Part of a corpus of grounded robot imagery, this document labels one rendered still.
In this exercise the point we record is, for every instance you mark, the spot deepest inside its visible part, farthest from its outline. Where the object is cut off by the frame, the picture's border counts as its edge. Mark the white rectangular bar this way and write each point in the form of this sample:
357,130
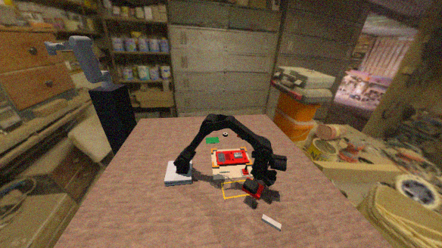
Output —
271,222

